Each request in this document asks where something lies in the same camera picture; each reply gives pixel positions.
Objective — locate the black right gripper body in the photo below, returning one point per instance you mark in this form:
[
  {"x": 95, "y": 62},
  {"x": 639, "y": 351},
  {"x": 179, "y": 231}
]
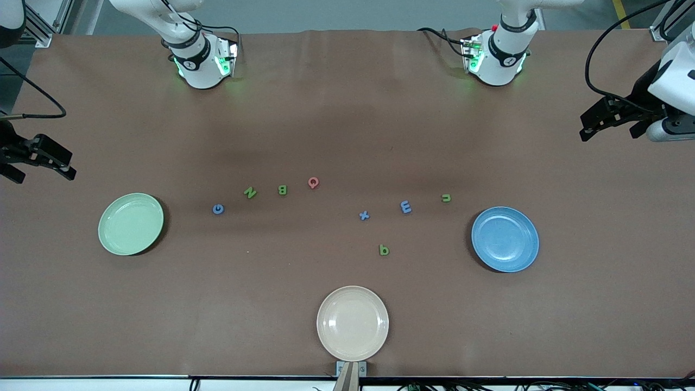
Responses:
[{"x": 7, "y": 142}]

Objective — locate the blue foam letter G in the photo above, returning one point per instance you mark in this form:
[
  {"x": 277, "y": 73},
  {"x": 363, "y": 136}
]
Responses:
[{"x": 214, "y": 209}]

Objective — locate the metal camera pole bracket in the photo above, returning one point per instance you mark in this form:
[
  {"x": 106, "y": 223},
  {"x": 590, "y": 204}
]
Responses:
[{"x": 350, "y": 380}]

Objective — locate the green foam letter q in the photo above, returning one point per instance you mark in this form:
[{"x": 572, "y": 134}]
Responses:
[{"x": 387, "y": 250}]

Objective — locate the blue foam letter m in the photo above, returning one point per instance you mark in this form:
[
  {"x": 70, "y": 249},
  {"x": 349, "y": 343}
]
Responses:
[{"x": 406, "y": 207}]

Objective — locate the white table edge strip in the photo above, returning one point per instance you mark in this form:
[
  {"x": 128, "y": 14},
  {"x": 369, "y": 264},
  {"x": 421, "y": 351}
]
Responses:
[{"x": 108, "y": 384}]

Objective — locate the pink-red foam letter Q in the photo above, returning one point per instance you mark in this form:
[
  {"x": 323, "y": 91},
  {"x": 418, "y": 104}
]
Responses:
[{"x": 309, "y": 182}]

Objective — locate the aluminium frame profile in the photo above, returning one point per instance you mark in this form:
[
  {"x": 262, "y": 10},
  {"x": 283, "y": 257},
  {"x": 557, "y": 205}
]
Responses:
[
  {"x": 40, "y": 32},
  {"x": 659, "y": 32}
]

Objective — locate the blue plate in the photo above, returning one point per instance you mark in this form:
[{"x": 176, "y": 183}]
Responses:
[{"x": 505, "y": 239}]

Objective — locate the beige plate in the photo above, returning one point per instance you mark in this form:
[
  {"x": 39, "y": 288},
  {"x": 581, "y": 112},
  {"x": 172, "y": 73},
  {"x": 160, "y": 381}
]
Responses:
[{"x": 353, "y": 323}]

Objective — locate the brown table mat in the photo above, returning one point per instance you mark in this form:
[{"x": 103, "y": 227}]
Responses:
[{"x": 434, "y": 315}]

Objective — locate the light green plate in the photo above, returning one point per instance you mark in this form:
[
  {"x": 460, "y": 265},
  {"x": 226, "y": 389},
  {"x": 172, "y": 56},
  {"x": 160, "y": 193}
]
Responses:
[{"x": 130, "y": 224}]

